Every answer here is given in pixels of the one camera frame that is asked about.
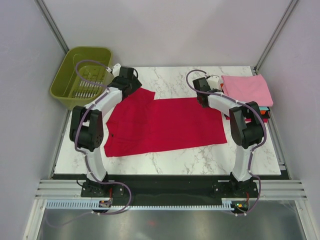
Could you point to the aluminium frame post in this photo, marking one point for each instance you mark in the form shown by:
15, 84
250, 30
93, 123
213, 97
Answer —
52, 24
275, 35

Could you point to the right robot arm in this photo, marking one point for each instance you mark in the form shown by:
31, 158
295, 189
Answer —
247, 127

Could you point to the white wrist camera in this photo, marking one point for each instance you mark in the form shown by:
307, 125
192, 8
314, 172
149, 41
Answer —
114, 70
214, 82

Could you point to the olive green plastic basket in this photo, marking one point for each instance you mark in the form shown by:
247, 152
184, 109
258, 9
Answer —
81, 66

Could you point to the pink folded t shirt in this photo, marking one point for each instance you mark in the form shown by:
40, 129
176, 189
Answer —
247, 89

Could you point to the aluminium frame post right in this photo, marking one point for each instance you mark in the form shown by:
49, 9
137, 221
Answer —
275, 35

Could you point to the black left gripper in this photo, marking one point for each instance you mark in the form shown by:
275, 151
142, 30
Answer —
136, 84

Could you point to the white slotted cable duct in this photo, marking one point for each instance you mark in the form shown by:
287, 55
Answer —
101, 205

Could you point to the red t shirt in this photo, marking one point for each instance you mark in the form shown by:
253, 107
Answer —
142, 124

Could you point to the magenta folded t shirt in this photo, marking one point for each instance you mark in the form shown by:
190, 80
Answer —
265, 120

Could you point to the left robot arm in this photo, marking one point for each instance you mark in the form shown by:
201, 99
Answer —
87, 127

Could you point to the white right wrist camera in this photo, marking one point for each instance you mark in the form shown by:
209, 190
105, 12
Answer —
214, 82

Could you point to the aluminium front rail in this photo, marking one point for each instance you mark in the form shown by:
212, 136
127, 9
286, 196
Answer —
57, 188

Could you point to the aluminium frame post left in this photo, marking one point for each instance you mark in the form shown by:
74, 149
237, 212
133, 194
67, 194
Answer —
52, 24

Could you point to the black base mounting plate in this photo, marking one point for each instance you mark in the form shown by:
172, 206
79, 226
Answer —
162, 199

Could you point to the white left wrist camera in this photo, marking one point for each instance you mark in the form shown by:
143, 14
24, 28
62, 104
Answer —
114, 70

